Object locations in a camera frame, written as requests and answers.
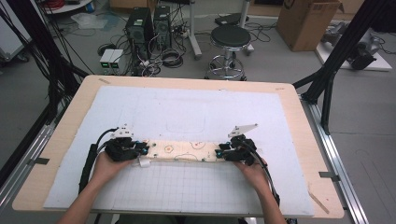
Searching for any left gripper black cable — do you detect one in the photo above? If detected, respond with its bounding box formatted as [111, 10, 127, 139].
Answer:
[78, 127, 120, 194]

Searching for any large black computer tower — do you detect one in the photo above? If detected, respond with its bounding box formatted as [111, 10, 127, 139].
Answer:
[125, 7, 155, 62]

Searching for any person's right hand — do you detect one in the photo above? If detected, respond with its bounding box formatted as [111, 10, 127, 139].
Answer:
[233, 158, 270, 191]

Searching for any person's left hand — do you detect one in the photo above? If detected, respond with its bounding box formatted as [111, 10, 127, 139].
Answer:
[91, 151, 138, 188]

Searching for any white power supply unit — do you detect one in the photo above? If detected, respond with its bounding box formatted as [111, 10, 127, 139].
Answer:
[108, 49, 125, 71]
[99, 49, 115, 70]

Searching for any black round stool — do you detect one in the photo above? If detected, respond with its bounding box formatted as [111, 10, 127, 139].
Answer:
[204, 24, 254, 82]

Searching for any clear plastic bag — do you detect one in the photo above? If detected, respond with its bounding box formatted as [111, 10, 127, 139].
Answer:
[70, 12, 108, 31]

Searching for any white desk leg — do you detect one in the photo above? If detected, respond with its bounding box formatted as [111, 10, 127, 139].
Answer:
[186, 0, 204, 60]

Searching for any black metal frame stand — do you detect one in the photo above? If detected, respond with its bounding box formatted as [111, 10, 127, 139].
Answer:
[292, 0, 391, 135]

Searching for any white grid mat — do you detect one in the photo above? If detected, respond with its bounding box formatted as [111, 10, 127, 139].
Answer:
[43, 85, 316, 217]

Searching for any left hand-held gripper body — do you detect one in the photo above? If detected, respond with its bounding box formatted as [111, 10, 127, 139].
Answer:
[104, 123, 140, 162]

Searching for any white board with equipment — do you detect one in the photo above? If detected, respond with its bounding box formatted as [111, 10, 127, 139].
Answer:
[316, 21, 394, 73]

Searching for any brown cardboard box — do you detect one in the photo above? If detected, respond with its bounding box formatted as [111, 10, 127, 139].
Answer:
[276, 0, 344, 52]

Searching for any black metal frame with cables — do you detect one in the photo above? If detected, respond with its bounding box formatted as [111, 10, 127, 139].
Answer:
[0, 0, 90, 125]

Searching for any white round table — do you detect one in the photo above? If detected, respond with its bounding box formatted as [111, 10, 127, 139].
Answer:
[43, 0, 95, 15]

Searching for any coiled black cable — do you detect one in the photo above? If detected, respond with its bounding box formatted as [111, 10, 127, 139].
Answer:
[161, 49, 185, 69]

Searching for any slim black computer tower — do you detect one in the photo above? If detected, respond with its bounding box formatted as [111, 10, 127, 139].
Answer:
[152, 5, 173, 50]

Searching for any aluminium rail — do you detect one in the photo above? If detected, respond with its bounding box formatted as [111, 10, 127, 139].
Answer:
[299, 92, 371, 224]
[0, 124, 56, 208]

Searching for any thin wooden stick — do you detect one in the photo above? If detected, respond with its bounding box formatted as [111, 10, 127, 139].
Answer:
[307, 190, 331, 215]

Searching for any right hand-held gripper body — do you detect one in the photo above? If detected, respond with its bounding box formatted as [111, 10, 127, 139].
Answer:
[227, 123, 260, 166]

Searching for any cream gauze cloth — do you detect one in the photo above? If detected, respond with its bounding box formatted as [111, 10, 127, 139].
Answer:
[136, 139, 224, 168]

